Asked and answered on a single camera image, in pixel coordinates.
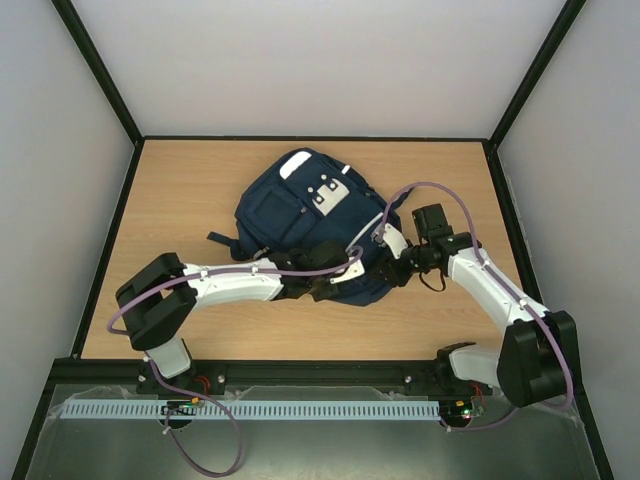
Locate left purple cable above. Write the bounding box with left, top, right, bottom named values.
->
left=107, top=244, right=364, bottom=475

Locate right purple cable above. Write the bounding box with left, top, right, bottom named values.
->
left=380, top=182, right=576, bottom=432

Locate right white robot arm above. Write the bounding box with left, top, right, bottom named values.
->
left=372, top=204, right=579, bottom=408

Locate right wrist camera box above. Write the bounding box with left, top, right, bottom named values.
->
left=372, top=223, right=408, bottom=260

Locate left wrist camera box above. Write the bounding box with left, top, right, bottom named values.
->
left=329, top=258, right=365, bottom=285

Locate light blue cable duct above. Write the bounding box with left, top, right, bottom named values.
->
left=60, top=399, right=441, bottom=421

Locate purple cable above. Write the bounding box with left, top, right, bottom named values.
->
left=380, top=182, right=576, bottom=432
left=107, top=244, right=364, bottom=475

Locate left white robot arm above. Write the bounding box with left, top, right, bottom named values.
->
left=106, top=241, right=365, bottom=379

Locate black aluminium frame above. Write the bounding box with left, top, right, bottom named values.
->
left=12, top=0, right=586, bottom=479

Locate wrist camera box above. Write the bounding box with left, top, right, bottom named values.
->
left=329, top=258, right=365, bottom=285
left=372, top=223, right=408, bottom=260

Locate navy blue student backpack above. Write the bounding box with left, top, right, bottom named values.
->
left=207, top=147, right=407, bottom=307

